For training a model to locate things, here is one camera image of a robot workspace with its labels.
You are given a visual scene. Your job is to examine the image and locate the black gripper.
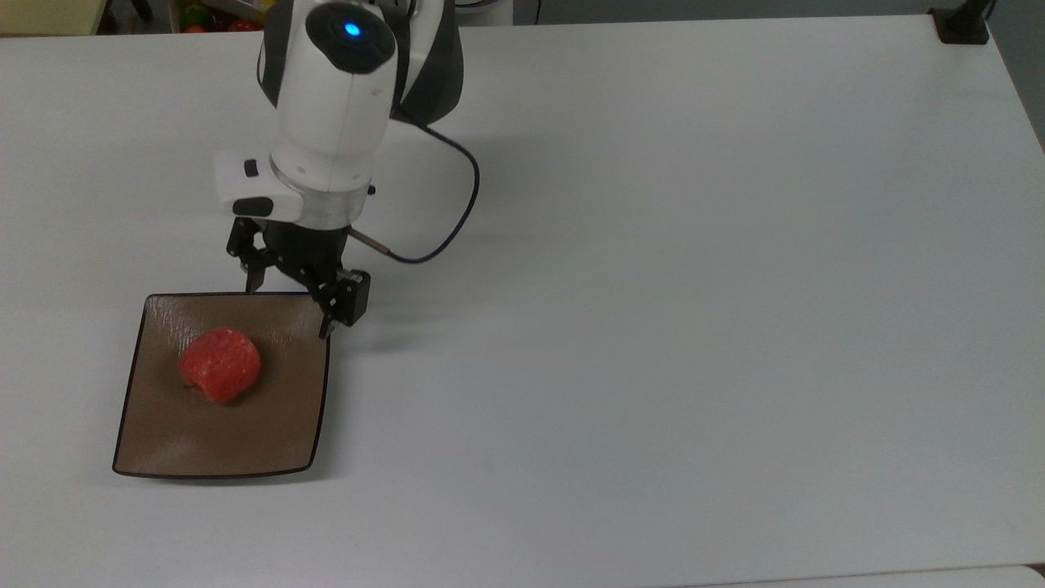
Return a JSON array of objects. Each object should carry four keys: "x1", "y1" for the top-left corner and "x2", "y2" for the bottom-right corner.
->
[{"x1": 225, "y1": 217, "x2": 372, "y2": 341}]

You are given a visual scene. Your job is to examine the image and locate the red apple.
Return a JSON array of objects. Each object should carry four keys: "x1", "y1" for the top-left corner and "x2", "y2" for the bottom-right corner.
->
[{"x1": 178, "y1": 327, "x2": 263, "y2": 405}]

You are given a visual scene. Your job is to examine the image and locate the square brown ceramic plate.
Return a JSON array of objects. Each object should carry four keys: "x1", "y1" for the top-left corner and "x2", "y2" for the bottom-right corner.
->
[{"x1": 112, "y1": 292, "x2": 332, "y2": 480}]

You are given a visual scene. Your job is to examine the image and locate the bin of colourful toy fruit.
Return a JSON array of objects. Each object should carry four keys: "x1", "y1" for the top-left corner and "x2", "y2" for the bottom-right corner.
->
[{"x1": 170, "y1": 0, "x2": 265, "y2": 34}]

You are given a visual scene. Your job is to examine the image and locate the black table clamp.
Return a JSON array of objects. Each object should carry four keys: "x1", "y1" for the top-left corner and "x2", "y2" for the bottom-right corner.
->
[{"x1": 930, "y1": 0, "x2": 999, "y2": 46}]

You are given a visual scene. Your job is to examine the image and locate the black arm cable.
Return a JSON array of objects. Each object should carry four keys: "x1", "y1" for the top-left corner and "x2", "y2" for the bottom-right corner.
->
[{"x1": 349, "y1": 122, "x2": 482, "y2": 265}]

